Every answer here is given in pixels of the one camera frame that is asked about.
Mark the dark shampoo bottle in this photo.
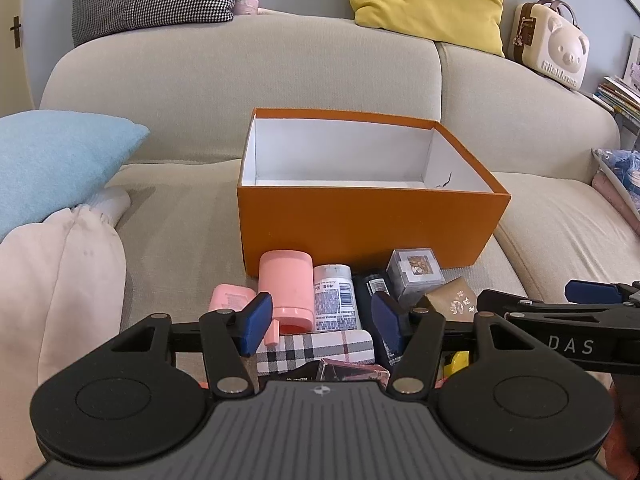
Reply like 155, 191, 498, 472
352, 271, 401, 370

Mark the clear acrylic cube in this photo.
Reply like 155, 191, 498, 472
386, 248, 445, 307

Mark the plaid glasses case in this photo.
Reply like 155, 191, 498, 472
256, 330, 375, 376

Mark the white labelled bottle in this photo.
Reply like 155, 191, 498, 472
314, 264, 361, 333

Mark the pink cup holder container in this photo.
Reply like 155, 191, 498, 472
258, 250, 316, 347

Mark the brown jewelry box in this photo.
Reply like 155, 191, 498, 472
423, 278, 477, 323

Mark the dark illustrated card box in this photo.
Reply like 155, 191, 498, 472
316, 359, 390, 389

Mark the yellow tape measure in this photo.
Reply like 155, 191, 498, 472
444, 351, 470, 378

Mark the small pink bottle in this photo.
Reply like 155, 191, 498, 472
208, 284, 256, 311

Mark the orange cardboard box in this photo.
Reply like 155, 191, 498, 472
236, 108, 511, 276

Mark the pink cream blanket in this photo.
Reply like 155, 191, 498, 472
1, 188, 131, 479

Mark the stack of books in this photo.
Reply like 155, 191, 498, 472
594, 76, 640, 127

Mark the beige sofa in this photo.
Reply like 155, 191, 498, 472
41, 15, 639, 326

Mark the cream bear suitcase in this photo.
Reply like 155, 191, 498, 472
506, 0, 590, 90

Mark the light blue cushion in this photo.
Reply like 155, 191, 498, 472
0, 110, 150, 236

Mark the pink plush toy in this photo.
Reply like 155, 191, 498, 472
233, 0, 259, 15

